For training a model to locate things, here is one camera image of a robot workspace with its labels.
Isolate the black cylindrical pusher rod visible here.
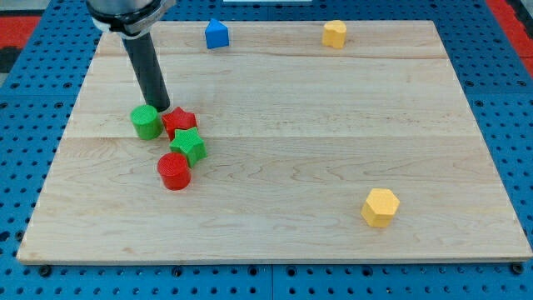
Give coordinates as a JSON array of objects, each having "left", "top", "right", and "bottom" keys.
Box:
[{"left": 122, "top": 32, "right": 170, "bottom": 113}]

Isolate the red star block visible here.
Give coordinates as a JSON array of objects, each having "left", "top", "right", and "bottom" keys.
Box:
[{"left": 162, "top": 107, "right": 197, "bottom": 141}]

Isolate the green star block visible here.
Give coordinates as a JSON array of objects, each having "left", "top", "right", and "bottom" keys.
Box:
[{"left": 169, "top": 127, "right": 207, "bottom": 168}]

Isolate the green cylinder block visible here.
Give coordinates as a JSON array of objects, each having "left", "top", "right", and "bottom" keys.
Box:
[{"left": 130, "top": 104, "right": 162, "bottom": 140}]

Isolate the red cylinder block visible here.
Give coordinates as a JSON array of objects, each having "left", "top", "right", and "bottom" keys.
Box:
[{"left": 157, "top": 152, "right": 191, "bottom": 190}]

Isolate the blue triangle block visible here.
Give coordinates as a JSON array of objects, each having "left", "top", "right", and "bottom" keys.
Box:
[{"left": 204, "top": 18, "right": 230, "bottom": 49}]

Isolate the wooden board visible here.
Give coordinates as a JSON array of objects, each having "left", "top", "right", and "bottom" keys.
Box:
[{"left": 17, "top": 21, "right": 532, "bottom": 265}]

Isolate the yellow heart block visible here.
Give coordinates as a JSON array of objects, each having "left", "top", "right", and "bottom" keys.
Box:
[{"left": 321, "top": 20, "right": 347, "bottom": 49}]

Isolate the yellow hexagon block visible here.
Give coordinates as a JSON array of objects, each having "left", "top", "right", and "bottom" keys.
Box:
[{"left": 361, "top": 188, "right": 401, "bottom": 228}]

